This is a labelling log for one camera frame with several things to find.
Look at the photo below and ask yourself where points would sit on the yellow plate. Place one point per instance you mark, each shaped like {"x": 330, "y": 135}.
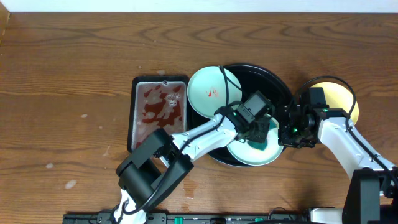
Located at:
{"x": 336, "y": 96}

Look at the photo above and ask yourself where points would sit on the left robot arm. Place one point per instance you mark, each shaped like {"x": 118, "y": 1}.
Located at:
{"x": 153, "y": 170}

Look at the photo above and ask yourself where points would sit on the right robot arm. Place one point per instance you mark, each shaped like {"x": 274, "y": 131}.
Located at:
{"x": 372, "y": 193}

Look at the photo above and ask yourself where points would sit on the green yellow sponge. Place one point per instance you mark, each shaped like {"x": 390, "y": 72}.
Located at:
{"x": 260, "y": 146}

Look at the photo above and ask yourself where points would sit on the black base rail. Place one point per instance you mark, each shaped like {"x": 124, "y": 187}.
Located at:
{"x": 163, "y": 218}

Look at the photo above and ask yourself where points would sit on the light blue plate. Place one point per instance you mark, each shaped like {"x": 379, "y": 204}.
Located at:
{"x": 244, "y": 153}
{"x": 207, "y": 91}

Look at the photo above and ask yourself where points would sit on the black rectangular soapy tray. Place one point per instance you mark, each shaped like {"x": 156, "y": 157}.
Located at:
{"x": 157, "y": 102}

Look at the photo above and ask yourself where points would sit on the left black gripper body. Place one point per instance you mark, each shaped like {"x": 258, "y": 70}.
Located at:
{"x": 259, "y": 132}

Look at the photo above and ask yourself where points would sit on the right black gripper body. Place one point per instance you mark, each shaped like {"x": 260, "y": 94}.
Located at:
{"x": 291, "y": 135}

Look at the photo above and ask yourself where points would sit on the black round tray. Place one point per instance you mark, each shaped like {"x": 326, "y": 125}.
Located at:
{"x": 242, "y": 80}

